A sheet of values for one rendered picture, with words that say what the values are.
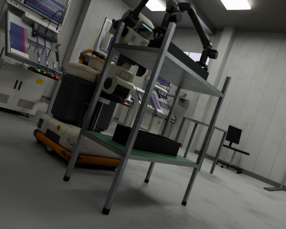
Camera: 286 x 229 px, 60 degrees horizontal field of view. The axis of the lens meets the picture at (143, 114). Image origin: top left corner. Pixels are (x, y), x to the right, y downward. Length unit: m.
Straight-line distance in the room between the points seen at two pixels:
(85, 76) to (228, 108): 5.91
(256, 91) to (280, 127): 1.18
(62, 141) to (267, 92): 6.24
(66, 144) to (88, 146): 0.17
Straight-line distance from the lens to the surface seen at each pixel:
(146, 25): 2.22
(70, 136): 2.02
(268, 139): 7.25
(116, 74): 2.13
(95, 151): 2.10
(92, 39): 4.62
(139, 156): 1.45
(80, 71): 2.23
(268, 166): 7.19
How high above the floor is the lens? 0.58
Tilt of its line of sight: level
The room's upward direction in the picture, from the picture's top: 20 degrees clockwise
